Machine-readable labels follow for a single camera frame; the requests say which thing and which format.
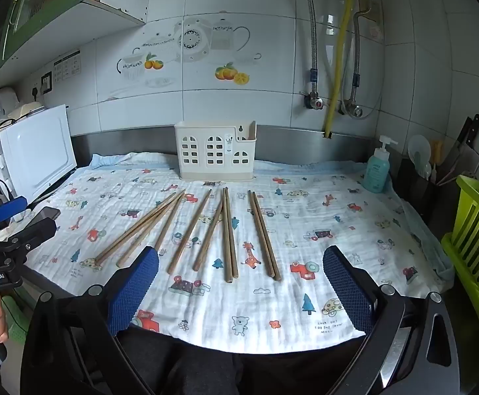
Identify white cutting board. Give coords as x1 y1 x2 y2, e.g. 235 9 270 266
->
0 104 78 205

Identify teal pump soap bottle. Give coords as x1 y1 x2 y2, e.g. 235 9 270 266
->
361 135 399 194

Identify lime green dish rack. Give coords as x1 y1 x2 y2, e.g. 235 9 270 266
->
441 175 479 365

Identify black smartphone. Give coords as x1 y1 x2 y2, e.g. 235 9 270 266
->
29 206 61 226

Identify white wall notice label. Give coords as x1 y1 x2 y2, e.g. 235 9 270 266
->
53 50 82 83

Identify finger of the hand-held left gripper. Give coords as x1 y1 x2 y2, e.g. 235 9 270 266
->
0 197 29 224
7 217 58 256

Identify person's dark trousers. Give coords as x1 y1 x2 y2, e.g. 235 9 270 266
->
116 327 368 395

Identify braided metal hose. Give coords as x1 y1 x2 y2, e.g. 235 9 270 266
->
352 0 374 103
288 0 320 93

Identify printed muslin cloth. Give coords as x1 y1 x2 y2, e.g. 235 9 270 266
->
31 152 456 352

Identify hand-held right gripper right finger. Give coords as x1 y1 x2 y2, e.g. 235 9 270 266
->
323 245 460 395

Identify green wall cabinet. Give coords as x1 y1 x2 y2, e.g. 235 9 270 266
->
0 0 147 97

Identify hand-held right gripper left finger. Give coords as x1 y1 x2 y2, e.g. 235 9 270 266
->
20 246 160 395

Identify white plastic ladle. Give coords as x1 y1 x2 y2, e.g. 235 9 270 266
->
407 134 432 179

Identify cream plastic utensil holder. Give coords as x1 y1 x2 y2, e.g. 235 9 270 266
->
174 120 257 182

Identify tea set wall decal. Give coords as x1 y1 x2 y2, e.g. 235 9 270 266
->
116 18 263 89

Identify metal water valve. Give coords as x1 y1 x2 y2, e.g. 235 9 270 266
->
339 98 364 120
301 91 326 111

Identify green plastic basket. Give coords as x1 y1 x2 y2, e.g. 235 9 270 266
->
1 295 30 343

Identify black utensil caddy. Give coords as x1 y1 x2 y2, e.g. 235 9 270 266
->
396 158 446 219

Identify yellow gas hose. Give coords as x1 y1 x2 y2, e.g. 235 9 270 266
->
323 0 356 140

